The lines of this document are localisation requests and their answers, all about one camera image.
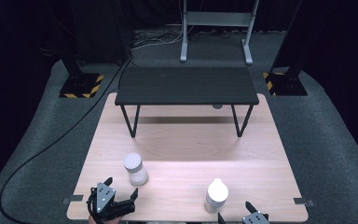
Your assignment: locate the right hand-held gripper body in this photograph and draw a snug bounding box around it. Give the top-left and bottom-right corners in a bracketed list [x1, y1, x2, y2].
[241, 210, 270, 224]

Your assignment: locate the black shelf with metal legs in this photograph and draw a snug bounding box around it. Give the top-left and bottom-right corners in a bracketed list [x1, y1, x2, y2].
[114, 66, 260, 139]

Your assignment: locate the person's left hand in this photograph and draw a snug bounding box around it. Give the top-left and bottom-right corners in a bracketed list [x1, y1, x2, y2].
[88, 214, 124, 224]

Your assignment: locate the grey tape piece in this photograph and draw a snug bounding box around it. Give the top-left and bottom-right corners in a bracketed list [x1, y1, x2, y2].
[62, 194, 84, 205]
[293, 197, 315, 207]

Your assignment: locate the white plastic bottle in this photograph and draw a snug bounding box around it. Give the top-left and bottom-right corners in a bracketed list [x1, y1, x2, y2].
[203, 177, 229, 215]

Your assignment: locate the black stand with striped base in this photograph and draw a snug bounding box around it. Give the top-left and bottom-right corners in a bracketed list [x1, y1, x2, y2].
[262, 66, 309, 97]
[59, 55, 105, 99]

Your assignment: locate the white jar with grey lid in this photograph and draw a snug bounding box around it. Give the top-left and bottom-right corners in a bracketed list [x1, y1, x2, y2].
[122, 152, 149, 187]

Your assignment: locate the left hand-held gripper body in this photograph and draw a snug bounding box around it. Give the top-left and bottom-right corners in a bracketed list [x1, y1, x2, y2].
[86, 181, 137, 223]

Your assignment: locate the tangle of floor cables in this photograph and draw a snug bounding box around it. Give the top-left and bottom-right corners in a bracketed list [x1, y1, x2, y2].
[131, 26, 185, 50]

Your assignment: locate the long black cable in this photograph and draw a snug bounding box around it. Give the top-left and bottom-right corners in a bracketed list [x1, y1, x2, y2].
[0, 50, 134, 224]

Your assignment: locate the grey metal stand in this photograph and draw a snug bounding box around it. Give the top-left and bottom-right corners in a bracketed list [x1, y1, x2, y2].
[180, 0, 260, 66]

